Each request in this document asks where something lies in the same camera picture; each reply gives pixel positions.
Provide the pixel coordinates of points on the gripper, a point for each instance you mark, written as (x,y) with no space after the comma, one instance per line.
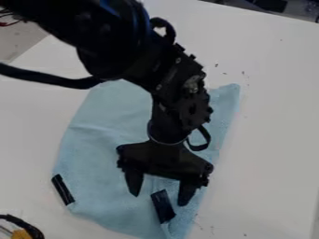
(164,158)

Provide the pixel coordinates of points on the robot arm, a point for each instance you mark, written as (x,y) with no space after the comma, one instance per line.
(124,46)

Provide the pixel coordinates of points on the light blue cloth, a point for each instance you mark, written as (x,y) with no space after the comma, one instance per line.
(104,155)

